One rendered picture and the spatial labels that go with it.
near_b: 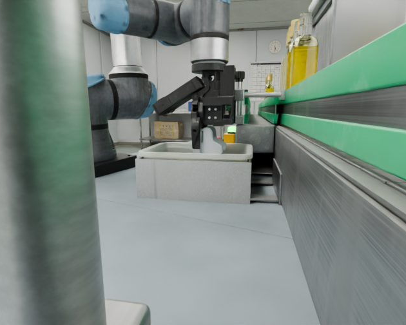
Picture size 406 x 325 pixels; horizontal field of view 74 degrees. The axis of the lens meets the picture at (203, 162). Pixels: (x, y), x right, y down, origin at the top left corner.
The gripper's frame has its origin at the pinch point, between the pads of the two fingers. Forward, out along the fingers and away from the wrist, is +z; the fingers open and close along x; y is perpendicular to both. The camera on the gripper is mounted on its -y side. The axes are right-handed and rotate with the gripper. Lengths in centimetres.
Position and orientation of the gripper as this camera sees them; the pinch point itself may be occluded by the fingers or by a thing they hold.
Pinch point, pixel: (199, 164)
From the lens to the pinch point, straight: 57.2
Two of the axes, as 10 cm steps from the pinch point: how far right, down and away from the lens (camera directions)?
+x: 2.0, -1.9, 9.6
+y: 9.8, 0.4, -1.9
